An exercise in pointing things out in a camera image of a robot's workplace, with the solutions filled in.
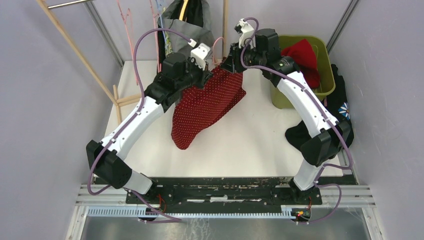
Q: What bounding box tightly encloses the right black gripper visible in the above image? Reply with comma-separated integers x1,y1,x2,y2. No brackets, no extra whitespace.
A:
219,40,265,74

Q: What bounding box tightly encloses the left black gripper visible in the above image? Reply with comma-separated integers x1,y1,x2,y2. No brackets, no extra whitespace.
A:
176,56,214,91

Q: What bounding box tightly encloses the red polka dot skirt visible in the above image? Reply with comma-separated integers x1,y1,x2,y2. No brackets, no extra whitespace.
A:
171,66,247,150

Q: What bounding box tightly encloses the plain red skirt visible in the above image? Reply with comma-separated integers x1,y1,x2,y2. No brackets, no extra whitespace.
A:
281,38,321,89

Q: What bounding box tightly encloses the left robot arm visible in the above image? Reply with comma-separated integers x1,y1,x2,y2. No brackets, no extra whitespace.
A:
86,47,213,204

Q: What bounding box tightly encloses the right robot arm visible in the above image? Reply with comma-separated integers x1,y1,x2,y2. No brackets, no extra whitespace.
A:
221,24,351,204

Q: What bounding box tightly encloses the grey pleated skirt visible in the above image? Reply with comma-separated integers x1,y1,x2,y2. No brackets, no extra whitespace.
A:
157,0,215,64

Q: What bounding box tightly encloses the yellow hanger with metal hook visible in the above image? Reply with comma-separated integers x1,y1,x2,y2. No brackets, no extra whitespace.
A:
178,0,189,21

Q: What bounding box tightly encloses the yellow lemon print garment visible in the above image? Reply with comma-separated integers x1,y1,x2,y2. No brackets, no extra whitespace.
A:
163,32,173,56

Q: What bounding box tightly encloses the green plastic laundry basket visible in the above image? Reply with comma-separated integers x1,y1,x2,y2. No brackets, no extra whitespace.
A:
270,35,336,109

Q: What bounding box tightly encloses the black garment with flower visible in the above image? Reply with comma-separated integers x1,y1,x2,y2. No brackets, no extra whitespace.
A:
284,63,355,154

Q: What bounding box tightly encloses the aluminium corner profile right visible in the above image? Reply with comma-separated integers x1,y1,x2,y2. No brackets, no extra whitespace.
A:
326,0,360,53

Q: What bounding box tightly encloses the aluminium corner profile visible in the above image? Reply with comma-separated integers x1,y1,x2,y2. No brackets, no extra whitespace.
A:
326,0,360,53
84,0,125,68

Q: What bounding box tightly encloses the aluminium corner profile left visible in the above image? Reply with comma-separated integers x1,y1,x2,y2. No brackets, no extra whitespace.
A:
84,0,125,68

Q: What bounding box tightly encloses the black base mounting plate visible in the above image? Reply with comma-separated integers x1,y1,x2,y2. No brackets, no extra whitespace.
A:
143,176,323,214

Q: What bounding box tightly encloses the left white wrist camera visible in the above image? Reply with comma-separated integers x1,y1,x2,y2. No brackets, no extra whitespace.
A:
188,38,213,71

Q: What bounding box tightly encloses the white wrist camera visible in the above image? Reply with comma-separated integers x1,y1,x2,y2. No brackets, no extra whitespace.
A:
234,18,255,49
188,38,213,71

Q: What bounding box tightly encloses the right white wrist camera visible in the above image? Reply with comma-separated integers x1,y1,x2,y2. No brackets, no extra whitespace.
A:
234,18,255,49

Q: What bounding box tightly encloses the wooden clothes rack frame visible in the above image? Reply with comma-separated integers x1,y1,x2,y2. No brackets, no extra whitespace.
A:
35,0,230,126

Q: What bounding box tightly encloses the chrome clothes rail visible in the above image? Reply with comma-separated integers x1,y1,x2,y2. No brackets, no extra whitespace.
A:
47,0,93,10

